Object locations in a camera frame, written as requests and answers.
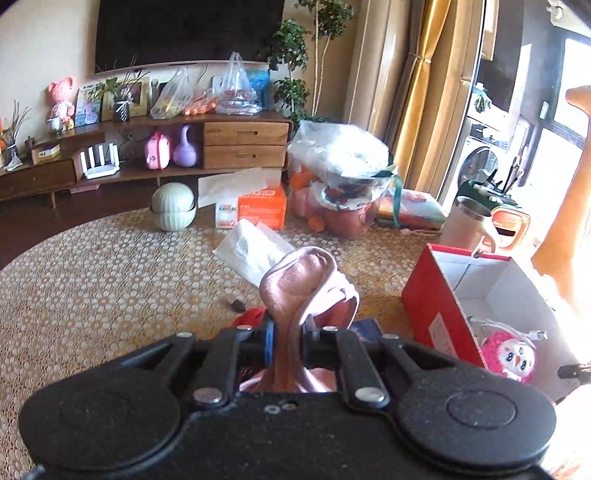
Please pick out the washing machine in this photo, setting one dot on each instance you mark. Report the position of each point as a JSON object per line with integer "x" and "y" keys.
{"x": 480, "y": 161}

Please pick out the red cardboard box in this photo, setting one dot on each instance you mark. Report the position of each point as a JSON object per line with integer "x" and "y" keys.
{"x": 434, "y": 300}

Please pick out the pink plush bear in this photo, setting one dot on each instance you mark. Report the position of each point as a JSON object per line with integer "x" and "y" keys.
{"x": 61, "y": 101}

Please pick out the photo frame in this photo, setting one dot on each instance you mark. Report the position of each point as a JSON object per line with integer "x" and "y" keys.
{"x": 138, "y": 99}

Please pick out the pink round plush toy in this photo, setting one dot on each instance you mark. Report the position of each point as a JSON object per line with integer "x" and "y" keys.
{"x": 498, "y": 350}

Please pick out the clear bag of fruit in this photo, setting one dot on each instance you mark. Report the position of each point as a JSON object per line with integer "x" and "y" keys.
{"x": 341, "y": 161}

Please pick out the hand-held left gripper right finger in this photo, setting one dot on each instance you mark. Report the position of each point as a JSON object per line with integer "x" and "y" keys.
{"x": 316, "y": 348}

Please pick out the green ribbed jar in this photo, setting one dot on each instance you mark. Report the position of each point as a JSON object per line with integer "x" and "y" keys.
{"x": 173, "y": 207}

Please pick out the yellow curtain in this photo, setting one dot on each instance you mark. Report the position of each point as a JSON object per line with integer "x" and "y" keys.
{"x": 429, "y": 115}

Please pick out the pile of orange fruit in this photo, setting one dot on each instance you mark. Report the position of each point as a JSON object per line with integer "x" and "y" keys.
{"x": 198, "y": 107}

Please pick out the colourful flat box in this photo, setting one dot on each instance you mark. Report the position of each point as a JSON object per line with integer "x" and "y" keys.
{"x": 415, "y": 210}

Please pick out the wooden tv cabinet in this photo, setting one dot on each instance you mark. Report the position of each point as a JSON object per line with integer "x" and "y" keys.
{"x": 244, "y": 143}

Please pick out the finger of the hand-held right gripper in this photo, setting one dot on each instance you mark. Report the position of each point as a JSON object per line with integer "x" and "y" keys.
{"x": 572, "y": 371}

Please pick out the blue tissue pack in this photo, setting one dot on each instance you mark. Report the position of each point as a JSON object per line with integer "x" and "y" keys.
{"x": 367, "y": 330}

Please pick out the standing air conditioner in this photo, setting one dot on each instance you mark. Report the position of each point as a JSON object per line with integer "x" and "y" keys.
{"x": 376, "y": 60}

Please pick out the blue packet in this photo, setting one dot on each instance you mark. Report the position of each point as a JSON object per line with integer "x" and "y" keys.
{"x": 262, "y": 87}

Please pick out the red cloth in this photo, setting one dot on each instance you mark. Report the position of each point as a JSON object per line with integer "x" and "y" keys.
{"x": 249, "y": 317}

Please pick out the white crumpled tissue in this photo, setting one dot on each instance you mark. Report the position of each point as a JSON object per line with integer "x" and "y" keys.
{"x": 249, "y": 251}

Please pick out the beige mug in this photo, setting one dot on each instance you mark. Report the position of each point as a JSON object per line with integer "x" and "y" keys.
{"x": 464, "y": 226}

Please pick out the plastic bag red contents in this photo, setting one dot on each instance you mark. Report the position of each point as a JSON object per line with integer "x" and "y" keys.
{"x": 238, "y": 92}

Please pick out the wooden wall cabinet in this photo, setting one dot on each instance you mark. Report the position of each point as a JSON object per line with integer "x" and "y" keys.
{"x": 489, "y": 27}

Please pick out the twig vase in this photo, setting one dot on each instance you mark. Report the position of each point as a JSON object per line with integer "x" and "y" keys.
{"x": 11, "y": 152}

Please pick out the giraffe plush toy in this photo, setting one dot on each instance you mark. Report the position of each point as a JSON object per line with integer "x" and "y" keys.
{"x": 568, "y": 207}

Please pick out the purple vase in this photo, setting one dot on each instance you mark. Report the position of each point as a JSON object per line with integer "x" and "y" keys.
{"x": 185, "y": 152}

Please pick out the small picture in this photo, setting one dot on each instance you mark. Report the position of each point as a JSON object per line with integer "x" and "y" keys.
{"x": 87, "y": 106}

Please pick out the black television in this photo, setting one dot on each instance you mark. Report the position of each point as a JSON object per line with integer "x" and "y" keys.
{"x": 184, "y": 27}

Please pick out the plant in black pot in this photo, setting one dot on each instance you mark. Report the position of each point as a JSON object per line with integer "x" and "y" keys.
{"x": 121, "y": 111}

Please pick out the plastic bag yellow contents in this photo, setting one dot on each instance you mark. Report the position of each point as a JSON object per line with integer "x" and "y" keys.
{"x": 171, "y": 99}

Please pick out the small beige box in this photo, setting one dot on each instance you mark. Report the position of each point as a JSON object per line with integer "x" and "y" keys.
{"x": 46, "y": 153}

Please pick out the orange tissue box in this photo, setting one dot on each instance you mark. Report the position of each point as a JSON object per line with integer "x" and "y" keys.
{"x": 263, "y": 207}

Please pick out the white router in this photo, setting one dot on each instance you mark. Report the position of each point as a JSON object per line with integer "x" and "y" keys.
{"x": 99, "y": 166}

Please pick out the pink toy suitcase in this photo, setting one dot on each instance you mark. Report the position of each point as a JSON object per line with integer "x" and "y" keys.
{"x": 158, "y": 152}

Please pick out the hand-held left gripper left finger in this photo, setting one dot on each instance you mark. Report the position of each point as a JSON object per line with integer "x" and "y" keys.
{"x": 268, "y": 339}

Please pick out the potted tree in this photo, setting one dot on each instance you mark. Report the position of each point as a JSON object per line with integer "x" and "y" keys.
{"x": 291, "y": 50}

